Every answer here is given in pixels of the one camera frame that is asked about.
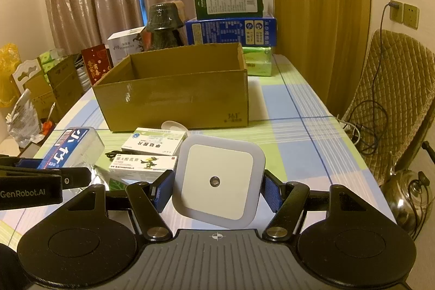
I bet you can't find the golden yellow curtain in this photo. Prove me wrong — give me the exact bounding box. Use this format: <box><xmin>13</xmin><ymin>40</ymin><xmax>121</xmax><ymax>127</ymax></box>
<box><xmin>271</xmin><ymin>0</ymin><xmax>372</xmax><ymax>117</ymax></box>

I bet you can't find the black charger cable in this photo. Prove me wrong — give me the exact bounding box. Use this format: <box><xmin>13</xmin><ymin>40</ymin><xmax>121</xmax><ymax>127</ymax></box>
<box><xmin>350</xmin><ymin>2</ymin><xmax>398</xmax><ymax>155</ymax></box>

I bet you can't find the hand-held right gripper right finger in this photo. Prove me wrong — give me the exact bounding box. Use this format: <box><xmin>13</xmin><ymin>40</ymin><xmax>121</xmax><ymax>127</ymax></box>
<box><xmin>260</xmin><ymin>169</ymin><xmax>372</xmax><ymax>241</ymax></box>

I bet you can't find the white plastic spoon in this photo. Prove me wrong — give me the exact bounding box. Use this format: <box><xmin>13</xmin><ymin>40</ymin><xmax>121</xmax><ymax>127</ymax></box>
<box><xmin>161</xmin><ymin>120</ymin><xmax>189</xmax><ymax>135</ymax></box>

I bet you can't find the white green medicine box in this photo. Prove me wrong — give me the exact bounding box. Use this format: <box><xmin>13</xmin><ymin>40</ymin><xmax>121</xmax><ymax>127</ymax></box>
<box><xmin>120</xmin><ymin>127</ymin><xmax>188</xmax><ymax>157</ymax></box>

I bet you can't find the green tissue pack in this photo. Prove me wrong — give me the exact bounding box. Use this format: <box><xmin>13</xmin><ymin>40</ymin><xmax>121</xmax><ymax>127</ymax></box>
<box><xmin>243</xmin><ymin>46</ymin><xmax>273</xmax><ymax>64</ymax></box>
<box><xmin>246</xmin><ymin>61</ymin><xmax>273</xmax><ymax>77</ymax></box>

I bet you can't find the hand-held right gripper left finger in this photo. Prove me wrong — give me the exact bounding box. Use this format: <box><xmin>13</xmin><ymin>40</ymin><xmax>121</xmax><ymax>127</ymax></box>
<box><xmin>63</xmin><ymin>171</ymin><xmax>175</xmax><ymax>241</ymax></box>

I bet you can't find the stack of white bowls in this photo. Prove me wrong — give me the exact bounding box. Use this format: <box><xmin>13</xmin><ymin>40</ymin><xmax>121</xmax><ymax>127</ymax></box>
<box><xmin>73</xmin><ymin>54</ymin><xmax>93</xmax><ymax>94</ymax></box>

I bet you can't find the pile of green tissue packs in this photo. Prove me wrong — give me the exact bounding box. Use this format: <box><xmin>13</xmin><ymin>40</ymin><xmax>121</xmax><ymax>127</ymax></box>
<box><xmin>37</xmin><ymin>50</ymin><xmax>67</xmax><ymax>74</ymax></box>

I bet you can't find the red gift box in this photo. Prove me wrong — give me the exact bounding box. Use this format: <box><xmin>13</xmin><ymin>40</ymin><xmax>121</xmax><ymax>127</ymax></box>
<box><xmin>81</xmin><ymin>43</ymin><xmax>114</xmax><ymax>86</ymax></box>

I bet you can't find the white medicine box bird print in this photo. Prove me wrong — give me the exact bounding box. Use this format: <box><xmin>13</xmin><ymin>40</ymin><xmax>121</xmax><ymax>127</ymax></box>
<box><xmin>108</xmin><ymin>153</ymin><xmax>178</xmax><ymax>186</ymax></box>

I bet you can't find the silver foil pack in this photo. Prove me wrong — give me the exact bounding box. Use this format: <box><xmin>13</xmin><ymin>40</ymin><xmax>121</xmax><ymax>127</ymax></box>
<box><xmin>89</xmin><ymin>166</ymin><xmax>114</xmax><ymax>190</ymax></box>

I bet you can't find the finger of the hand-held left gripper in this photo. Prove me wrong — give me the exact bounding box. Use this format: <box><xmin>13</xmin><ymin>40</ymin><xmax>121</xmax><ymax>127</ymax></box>
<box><xmin>0</xmin><ymin>167</ymin><xmax>93</xmax><ymax>189</ymax></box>
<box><xmin>0</xmin><ymin>155</ymin><xmax>45</xmax><ymax>170</ymax></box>

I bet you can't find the steel kettle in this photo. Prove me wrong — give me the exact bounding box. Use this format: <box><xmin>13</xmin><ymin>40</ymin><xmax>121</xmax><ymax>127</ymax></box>
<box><xmin>380</xmin><ymin>166</ymin><xmax>429</xmax><ymax>240</ymax></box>

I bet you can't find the white cable bundle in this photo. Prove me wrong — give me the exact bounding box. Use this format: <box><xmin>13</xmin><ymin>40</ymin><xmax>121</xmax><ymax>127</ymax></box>
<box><xmin>336</xmin><ymin>114</ymin><xmax>361</xmax><ymax>145</ymax></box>

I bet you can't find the brown cardboard storage box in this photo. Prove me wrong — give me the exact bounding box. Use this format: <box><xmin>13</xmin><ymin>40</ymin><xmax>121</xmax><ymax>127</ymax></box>
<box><xmin>24</xmin><ymin>54</ymin><xmax>84</xmax><ymax>122</ymax></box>

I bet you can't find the empty wall socket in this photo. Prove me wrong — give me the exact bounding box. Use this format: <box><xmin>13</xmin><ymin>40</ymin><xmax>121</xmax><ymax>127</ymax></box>
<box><xmin>402</xmin><ymin>3</ymin><xmax>420</xmax><ymax>30</ymax></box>

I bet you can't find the white cutout cardboard piece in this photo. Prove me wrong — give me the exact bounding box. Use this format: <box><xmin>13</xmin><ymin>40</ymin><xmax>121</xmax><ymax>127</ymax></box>
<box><xmin>11</xmin><ymin>58</ymin><xmax>44</xmax><ymax>98</ymax></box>

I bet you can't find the wall socket with plug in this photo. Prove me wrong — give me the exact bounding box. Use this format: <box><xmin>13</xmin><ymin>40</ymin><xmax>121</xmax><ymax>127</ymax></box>
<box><xmin>388</xmin><ymin>0</ymin><xmax>404</xmax><ymax>24</ymax></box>

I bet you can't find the large blue carton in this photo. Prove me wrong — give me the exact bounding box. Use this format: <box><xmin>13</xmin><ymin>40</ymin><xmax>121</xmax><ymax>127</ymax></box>
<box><xmin>185</xmin><ymin>14</ymin><xmax>277</xmax><ymax>47</ymax></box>

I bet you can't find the white appliance box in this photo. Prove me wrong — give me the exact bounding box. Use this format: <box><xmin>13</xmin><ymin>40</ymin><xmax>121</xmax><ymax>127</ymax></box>
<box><xmin>107</xmin><ymin>27</ymin><xmax>146</xmax><ymax>64</ymax></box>

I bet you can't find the dark green wrapped bowl stack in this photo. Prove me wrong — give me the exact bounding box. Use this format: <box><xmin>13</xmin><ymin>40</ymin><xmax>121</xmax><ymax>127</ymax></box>
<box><xmin>143</xmin><ymin>3</ymin><xmax>184</xmax><ymax>52</ymax></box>

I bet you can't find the checked tablecloth desktop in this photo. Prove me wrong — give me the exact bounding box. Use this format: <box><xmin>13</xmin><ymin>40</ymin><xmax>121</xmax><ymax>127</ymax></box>
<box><xmin>0</xmin><ymin>54</ymin><xmax>399</xmax><ymax>245</ymax></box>

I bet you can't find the white square night light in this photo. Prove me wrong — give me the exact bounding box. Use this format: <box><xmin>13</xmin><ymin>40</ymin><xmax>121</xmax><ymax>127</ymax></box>
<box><xmin>171</xmin><ymin>135</ymin><xmax>266</xmax><ymax>230</ymax></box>

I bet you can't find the yellow plastic bag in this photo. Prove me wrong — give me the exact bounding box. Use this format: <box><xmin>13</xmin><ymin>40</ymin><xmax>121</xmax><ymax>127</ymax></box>
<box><xmin>0</xmin><ymin>43</ymin><xmax>24</xmax><ymax>108</ymax></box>

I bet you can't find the quilted cover chair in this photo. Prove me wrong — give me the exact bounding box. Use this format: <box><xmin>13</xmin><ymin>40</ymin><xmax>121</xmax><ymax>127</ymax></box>
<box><xmin>340</xmin><ymin>29</ymin><xmax>435</xmax><ymax>187</ymax></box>

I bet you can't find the white printed plastic bag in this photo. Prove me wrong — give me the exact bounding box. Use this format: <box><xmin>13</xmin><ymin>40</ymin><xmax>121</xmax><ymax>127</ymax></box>
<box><xmin>6</xmin><ymin>89</ymin><xmax>42</xmax><ymax>148</ymax></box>

